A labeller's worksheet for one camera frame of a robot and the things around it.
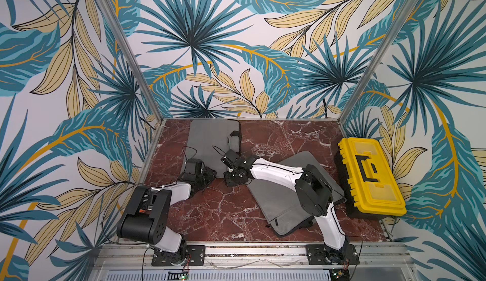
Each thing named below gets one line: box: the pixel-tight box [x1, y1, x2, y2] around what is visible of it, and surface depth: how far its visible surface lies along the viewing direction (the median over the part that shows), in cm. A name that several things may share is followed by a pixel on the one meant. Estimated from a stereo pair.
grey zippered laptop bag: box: [181, 118, 242, 178], surface depth 109 cm
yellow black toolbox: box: [334, 137, 407, 219], surface depth 79 cm
